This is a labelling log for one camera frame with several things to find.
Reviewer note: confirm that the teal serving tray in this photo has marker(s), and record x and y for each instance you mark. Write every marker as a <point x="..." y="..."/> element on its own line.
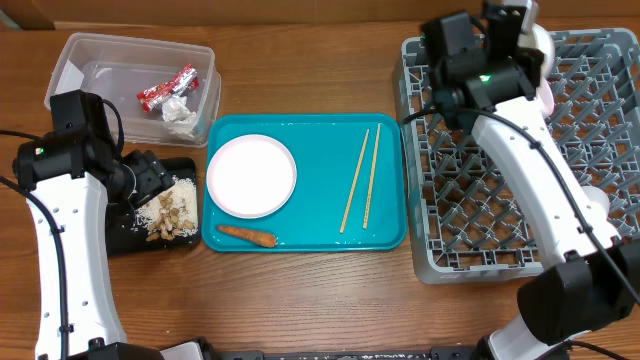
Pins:
<point x="325" y="148"/>

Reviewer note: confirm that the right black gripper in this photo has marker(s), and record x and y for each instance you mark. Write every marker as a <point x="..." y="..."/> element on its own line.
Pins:
<point x="530" y="61"/>

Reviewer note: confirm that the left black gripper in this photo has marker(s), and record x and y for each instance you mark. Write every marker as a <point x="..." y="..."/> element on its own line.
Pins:
<point x="153" y="176"/>

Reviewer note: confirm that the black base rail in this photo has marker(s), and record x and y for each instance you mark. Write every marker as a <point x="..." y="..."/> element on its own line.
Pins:
<point x="199" y="349"/>

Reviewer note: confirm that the small white bowl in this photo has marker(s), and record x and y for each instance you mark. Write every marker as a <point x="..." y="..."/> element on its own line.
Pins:
<point x="540" y="39"/>

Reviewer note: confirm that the foil ball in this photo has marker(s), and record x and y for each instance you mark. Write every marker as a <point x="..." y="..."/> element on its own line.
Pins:
<point x="179" y="118"/>

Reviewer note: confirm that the red foil snack wrapper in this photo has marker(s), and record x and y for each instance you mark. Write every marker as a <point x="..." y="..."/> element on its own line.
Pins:
<point x="182" y="83"/>

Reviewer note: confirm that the white round plate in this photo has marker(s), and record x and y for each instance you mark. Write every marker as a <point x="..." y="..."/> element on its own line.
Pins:
<point x="251" y="176"/>

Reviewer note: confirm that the wooden chopstick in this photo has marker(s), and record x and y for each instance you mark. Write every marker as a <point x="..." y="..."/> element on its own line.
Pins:
<point x="354" y="182"/>
<point x="371" y="178"/>

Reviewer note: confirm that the large white bowl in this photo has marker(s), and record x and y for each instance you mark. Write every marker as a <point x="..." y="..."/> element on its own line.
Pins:
<point x="546" y="97"/>

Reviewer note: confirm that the food scraps peanuts rice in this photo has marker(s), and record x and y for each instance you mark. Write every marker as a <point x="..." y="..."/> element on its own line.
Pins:
<point x="170" y="216"/>

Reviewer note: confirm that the grey dishwasher rack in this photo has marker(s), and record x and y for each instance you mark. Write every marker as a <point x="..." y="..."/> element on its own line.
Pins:
<point x="466" y="227"/>

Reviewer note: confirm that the orange carrot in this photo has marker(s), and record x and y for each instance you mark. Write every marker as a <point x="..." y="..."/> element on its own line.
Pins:
<point x="260" y="238"/>

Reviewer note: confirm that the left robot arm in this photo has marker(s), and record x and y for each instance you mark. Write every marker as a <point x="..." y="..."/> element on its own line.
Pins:
<point x="72" y="178"/>

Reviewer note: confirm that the white cup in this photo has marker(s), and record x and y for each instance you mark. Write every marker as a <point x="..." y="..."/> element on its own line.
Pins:
<point x="597" y="196"/>

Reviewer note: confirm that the clear plastic bin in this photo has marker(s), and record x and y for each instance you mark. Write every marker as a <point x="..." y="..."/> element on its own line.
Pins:
<point x="117" y="68"/>

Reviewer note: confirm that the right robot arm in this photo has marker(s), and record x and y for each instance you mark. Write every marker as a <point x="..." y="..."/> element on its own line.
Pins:
<point x="488" y="78"/>

